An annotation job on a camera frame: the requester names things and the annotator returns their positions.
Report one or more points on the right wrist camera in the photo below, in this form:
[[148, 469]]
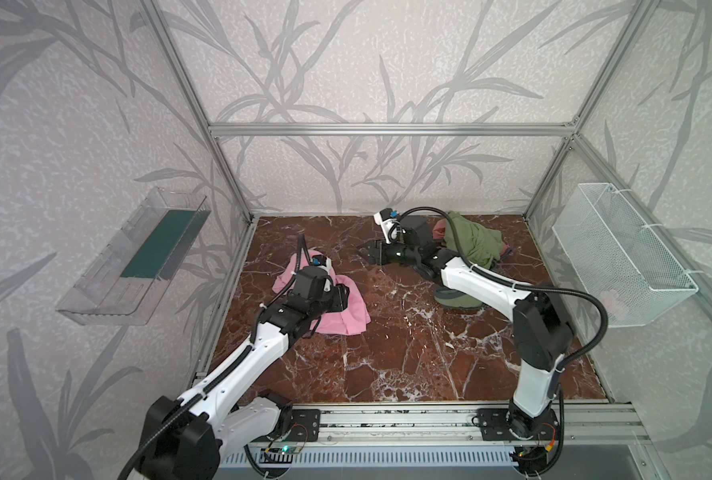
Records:
[[386, 219]]

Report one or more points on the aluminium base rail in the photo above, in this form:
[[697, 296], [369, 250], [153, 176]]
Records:
[[465, 424]]

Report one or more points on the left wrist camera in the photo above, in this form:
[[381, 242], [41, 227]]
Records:
[[321, 261]]

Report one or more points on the clear plastic wall tray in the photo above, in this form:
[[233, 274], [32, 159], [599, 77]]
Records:
[[126, 282]]

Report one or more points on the olive green cloth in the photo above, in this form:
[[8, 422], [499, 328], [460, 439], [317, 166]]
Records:
[[479, 244]]

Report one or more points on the pink item in basket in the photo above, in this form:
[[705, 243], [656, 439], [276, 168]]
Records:
[[614, 304]]

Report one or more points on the light pink cloth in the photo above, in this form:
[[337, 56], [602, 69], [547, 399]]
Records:
[[352, 321]]

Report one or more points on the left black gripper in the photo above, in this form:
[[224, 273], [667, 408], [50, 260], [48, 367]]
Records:
[[337, 297]]

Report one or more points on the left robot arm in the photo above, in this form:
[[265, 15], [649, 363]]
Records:
[[187, 437]]

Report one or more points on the aluminium frame crossbar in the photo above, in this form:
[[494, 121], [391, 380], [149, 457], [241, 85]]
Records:
[[390, 129]]

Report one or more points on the dusty red cloth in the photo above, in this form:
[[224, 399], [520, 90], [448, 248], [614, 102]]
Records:
[[438, 234]]

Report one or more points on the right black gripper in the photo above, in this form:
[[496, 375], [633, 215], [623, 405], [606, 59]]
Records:
[[383, 252]]

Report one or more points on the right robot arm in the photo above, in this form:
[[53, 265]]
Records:
[[540, 320]]

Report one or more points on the white wire mesh basket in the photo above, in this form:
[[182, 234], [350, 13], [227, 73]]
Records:
[[610, 246]]

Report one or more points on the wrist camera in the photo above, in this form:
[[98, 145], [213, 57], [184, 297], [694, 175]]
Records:
[[386, 219], [321, 261]]

